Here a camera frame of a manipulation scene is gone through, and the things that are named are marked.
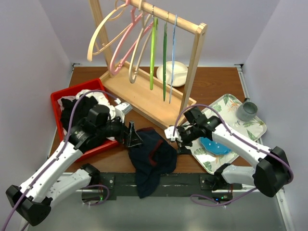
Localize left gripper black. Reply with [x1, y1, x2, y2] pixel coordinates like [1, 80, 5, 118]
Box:
[97, 113, 143, 147]

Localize navy tank top red trim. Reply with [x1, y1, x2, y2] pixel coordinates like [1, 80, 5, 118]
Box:
[128, 127, 177, 199]

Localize light blue wire hanger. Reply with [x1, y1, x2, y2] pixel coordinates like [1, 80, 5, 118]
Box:
[169, 14, 178, 104]

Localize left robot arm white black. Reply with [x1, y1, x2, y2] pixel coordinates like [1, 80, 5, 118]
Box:
[6, 102, 142, 226]

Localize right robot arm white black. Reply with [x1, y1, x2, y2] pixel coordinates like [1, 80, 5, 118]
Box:
[171, 104, 294, 197]

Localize wooden hanger rack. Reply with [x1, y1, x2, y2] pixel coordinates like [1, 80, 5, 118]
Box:
[101, 0, 207, 128]

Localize beige plastic hanger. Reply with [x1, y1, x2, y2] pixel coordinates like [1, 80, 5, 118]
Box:
[128, 12, 153, 84]

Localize natural wooden hanger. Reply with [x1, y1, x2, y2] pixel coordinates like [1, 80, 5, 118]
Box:
[87, 0, 128, 65]

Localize dark green hanger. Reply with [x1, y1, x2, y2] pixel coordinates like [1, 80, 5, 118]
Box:
[163, 23, 167, 101]

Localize lime green hanger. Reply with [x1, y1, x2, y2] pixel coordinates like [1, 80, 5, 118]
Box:
[150, 17, 158, 90]

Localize pink plastic hanger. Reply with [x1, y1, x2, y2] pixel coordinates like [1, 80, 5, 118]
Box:
[109, 7, 142, 76]

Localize blue dotted plate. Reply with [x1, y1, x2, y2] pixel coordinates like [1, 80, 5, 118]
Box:
[199, 137, 231, 155]

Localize white garment in bin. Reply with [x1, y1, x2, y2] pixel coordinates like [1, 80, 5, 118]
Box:
[57, 89, 116, 135]

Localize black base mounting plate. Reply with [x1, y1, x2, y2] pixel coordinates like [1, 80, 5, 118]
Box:
[100, 173, 243, 202]

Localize black garment in bin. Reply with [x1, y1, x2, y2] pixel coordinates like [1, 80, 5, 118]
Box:
[60, 96, 98, 131]

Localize floral leaf tray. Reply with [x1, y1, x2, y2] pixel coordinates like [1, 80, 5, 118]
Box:
[186, 94, 267, 174]

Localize red plastic bin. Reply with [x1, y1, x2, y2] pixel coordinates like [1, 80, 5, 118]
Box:
[51, 78, 119, 162]

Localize grey ceramic cup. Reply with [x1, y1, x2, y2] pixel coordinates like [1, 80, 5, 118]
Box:
[236, 98, 258, 122]

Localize white divided dish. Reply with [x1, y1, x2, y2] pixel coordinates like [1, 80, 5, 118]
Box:
[166, 61, 188, 87]

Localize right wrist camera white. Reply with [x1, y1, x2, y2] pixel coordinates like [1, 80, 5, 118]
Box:
[164, 126, 182, 142]

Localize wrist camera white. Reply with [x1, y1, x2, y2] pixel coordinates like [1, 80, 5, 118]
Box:
[164, 126, 182, 142]
[115, 98, 133, 123]

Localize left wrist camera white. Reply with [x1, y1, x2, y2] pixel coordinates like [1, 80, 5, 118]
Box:
[115, 98, 133, 123]

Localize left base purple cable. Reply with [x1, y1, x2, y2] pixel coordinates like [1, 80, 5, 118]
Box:
[83, 184, 111, 206]

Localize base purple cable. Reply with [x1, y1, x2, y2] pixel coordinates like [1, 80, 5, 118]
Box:
[190, 187, 259, 208]
[83, 184, 111, 206]

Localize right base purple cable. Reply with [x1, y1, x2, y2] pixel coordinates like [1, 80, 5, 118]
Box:
[190, 187, 259, 208]

